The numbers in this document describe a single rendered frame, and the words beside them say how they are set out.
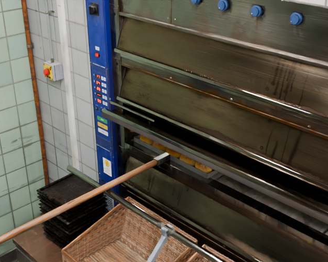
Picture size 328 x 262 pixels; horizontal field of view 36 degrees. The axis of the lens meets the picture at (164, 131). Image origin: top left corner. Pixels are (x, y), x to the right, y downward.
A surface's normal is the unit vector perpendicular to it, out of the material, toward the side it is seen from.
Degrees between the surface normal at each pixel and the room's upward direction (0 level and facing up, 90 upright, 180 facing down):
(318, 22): 90
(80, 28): 90
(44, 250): 0
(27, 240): 0
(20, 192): 90
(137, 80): 70
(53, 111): 90
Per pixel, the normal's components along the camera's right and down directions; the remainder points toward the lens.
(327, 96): -0.65, 0.00
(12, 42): 0.70, 0.31
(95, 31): -0.71, 0.32
